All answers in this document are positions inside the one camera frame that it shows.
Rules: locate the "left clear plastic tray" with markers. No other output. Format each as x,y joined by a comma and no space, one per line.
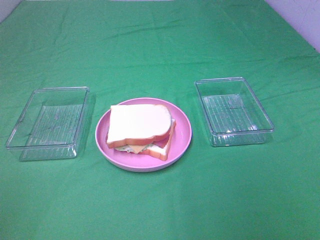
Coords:
51,125

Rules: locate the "clear plastic tray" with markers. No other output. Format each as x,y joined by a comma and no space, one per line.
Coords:
51,125
232,113

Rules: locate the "yellow toy cheese slice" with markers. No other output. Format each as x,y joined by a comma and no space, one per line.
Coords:
137,148

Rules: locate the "toy bacon strip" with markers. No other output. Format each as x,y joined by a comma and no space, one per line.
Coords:
161,143

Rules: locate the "pink round plate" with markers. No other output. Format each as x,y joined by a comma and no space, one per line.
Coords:
180,141

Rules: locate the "right clear plastic tray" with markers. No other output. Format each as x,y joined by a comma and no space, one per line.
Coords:
232,113

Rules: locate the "green tablecloth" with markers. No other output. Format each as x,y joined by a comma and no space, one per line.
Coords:
124,50

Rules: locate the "toy lettuce leaf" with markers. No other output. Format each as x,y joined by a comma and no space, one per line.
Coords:
125,148

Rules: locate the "toy bread slice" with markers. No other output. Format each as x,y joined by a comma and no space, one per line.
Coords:
161,153
138,124

